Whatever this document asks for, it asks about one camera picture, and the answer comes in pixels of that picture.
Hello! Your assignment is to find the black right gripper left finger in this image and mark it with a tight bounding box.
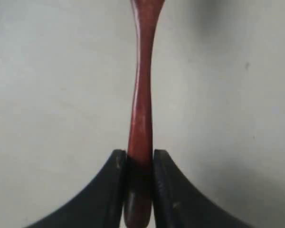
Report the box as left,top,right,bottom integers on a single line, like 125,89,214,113
29,150,126,228

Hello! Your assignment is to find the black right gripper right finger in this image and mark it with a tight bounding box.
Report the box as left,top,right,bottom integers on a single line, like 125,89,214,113
153,150,249,228

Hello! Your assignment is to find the dark red wooden spoon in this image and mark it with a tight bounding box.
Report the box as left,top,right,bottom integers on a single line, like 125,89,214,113
124,0,164,228

